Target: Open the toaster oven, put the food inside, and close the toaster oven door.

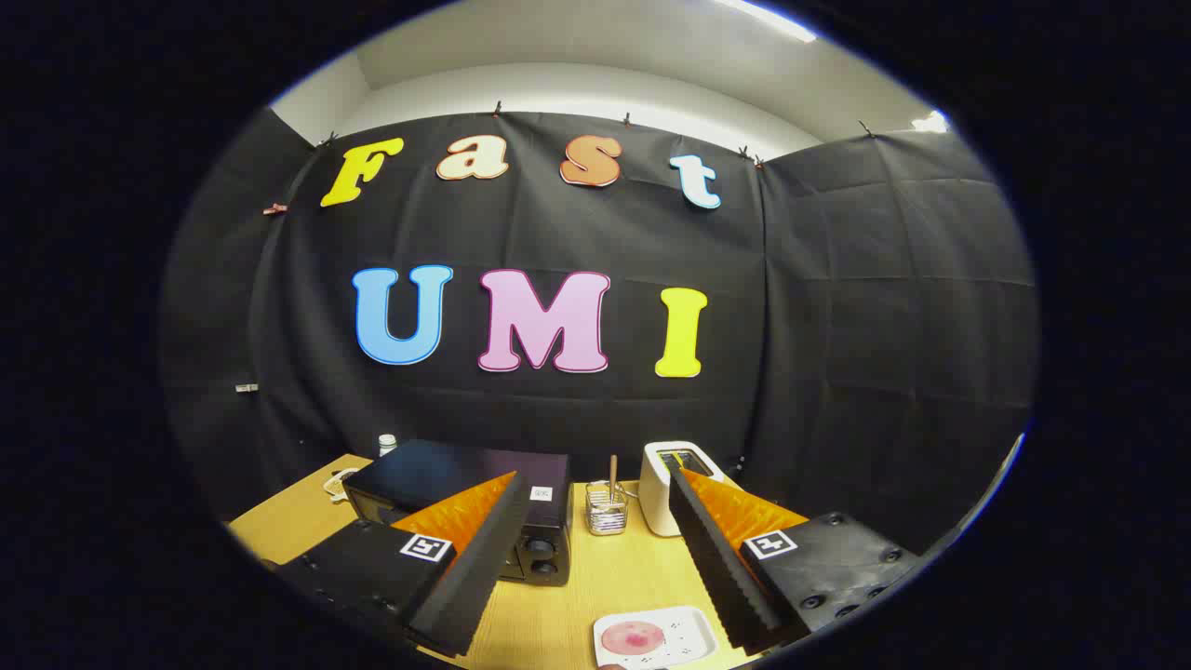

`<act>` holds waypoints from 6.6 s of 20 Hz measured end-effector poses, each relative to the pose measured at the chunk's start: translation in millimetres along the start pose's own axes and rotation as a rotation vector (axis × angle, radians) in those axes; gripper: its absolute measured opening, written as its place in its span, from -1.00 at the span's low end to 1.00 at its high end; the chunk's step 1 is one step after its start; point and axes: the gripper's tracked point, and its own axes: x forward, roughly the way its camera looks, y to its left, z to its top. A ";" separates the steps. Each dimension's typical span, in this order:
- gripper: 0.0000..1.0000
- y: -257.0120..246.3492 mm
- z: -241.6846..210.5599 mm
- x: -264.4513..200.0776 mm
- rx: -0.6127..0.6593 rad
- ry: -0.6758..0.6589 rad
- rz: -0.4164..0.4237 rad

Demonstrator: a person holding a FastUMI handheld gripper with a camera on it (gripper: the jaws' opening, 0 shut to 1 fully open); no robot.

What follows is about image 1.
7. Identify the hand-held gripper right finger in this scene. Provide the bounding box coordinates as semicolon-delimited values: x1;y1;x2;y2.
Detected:
667;465;922;655

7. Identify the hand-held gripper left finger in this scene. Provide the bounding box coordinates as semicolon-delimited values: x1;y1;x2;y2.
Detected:
274;470;532;659

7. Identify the white square plate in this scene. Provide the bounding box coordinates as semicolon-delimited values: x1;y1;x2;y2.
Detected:
593;606;719;670

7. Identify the black toaster oven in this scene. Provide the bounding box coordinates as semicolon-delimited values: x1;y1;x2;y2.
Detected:
342;439;574;587

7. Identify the pink ham slice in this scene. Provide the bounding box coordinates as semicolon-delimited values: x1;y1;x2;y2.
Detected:
601;621;667;656

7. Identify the white bread toaster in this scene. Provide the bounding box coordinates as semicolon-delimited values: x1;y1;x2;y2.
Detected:
638;441;736;538

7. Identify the wire utensil holder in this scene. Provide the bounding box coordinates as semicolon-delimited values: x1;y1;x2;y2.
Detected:
585;479;631;537

